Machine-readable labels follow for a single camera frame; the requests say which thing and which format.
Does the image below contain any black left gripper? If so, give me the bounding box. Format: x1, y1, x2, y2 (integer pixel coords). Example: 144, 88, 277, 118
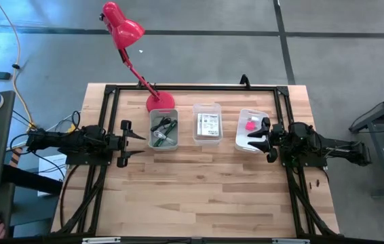
115, 119, 147, 169

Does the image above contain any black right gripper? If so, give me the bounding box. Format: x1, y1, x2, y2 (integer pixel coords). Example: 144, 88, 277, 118
247, 116, 287, 164

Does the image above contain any white cable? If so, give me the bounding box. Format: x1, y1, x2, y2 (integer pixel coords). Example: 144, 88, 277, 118
153, 130, 176, 146

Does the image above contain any black cable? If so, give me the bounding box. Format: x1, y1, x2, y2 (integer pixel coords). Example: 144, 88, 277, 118
150, 117, 172, 132

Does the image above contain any green cable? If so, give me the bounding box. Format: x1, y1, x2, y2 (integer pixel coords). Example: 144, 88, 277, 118
153, 119, 178, 147

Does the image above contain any grey plastic bin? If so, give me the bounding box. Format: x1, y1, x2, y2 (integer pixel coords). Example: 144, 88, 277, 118
147, 108, 179, 152

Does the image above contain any white plastic bin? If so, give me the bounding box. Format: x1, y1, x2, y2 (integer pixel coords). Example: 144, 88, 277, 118
234, 108, 270, 154

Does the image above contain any clear plastic bin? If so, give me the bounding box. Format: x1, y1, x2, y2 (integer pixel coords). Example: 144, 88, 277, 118
191, 103, 224, 146

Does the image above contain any white paper sheet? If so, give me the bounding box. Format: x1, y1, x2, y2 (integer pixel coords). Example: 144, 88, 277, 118
37, 154, 67, 197

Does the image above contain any red desk lamp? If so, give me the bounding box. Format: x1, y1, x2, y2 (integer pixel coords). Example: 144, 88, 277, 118
98, 1, 176, 115

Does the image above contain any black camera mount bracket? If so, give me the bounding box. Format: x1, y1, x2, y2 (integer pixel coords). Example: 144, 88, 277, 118
239, 73, 251, 89

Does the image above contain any black aluminium table frame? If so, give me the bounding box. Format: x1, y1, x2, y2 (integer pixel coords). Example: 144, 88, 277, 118
52, 83, 341, 238

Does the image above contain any silver table edge bracket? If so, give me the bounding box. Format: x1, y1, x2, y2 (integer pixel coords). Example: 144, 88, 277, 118
272, 238, 311, 244
82, 237, 121, 244

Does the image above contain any yellow floor cable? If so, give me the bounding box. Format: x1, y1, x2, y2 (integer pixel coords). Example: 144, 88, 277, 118
0, 0, 39, 131

